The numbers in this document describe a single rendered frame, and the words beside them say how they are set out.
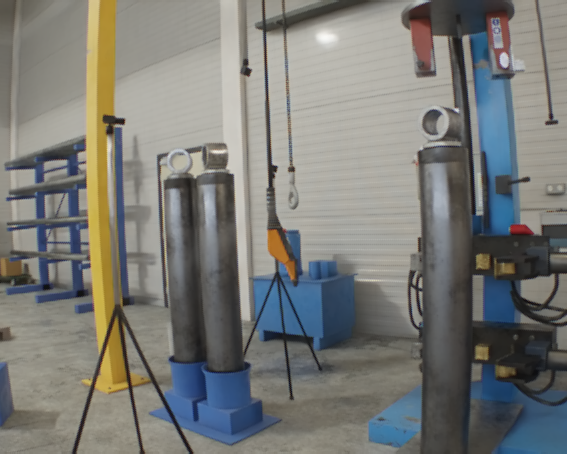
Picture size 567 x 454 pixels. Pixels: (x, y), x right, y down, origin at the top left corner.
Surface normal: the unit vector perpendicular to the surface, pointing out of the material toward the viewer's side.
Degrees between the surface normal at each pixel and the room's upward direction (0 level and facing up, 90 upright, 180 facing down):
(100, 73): 90
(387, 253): 90
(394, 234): 90
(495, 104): 90
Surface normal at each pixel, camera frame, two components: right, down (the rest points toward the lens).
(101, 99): 0.77, -0.02
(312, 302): -0.63, 0.04
